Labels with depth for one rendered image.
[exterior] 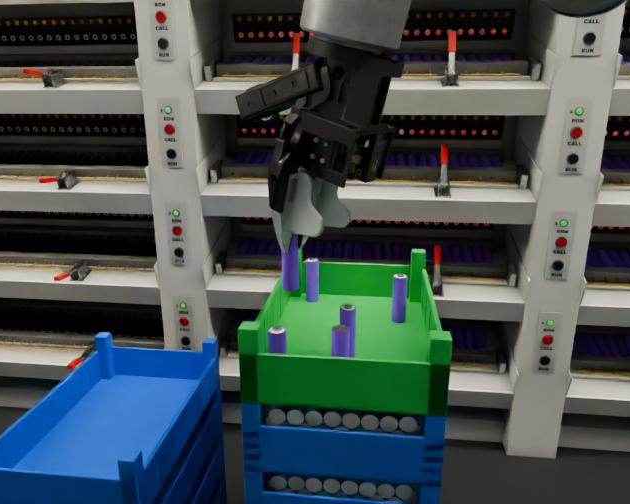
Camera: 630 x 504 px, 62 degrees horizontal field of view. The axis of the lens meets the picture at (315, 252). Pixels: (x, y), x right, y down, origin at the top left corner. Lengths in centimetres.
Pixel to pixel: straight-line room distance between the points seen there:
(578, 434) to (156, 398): 84
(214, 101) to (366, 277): 43
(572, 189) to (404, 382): 58
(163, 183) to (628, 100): 81
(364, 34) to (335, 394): 32
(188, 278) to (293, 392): 57
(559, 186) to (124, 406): 79
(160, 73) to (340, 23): 59
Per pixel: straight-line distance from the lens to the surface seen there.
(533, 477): 115
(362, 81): 47
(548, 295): 104
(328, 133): 47
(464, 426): 119
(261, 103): 54
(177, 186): 102
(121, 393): 90
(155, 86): 101
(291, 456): 57
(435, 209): 96
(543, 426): 117
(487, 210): 98
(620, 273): 115
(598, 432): 126
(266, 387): 53
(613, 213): 104
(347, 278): 78
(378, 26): 46
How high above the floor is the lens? 69
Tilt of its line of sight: 16 degrees down
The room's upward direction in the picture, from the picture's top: straight up
